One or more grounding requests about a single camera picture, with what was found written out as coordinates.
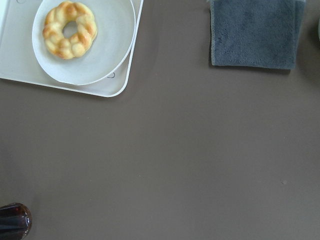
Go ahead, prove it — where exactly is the braided ring donut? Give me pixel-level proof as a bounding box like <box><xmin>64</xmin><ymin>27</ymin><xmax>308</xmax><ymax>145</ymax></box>
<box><xmin>42</xmin><ymin>0</ymin><xmax>98</xmax><ymax>60</ymax></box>

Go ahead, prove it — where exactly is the white round plate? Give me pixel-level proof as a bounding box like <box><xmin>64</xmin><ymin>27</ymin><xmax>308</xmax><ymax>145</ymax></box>
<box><xmin>32</xmin><ymin>0</ymin><xmax>136</xmax><ymax>86</ymax></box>

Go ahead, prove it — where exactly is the white rectangular tray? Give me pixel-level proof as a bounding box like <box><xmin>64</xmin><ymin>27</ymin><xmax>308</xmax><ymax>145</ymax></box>
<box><xmin>0</xmin><ymin>0</ymin><xmax>134</xmax><ymax>98</ymax></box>

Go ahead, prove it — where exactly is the tea bottle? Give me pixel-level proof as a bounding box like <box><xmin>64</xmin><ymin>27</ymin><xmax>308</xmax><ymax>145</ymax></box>
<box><xmin>0</xmin><ymin>203</ymin><xmax>32</xmax><ymax>240</ymax></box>

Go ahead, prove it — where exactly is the grey folded cloth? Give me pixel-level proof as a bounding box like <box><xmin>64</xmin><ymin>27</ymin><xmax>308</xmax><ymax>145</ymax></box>
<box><xmin>209</xmin><ymin>0</ymin><xmax>306</xmax><ymax>70</ymax></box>

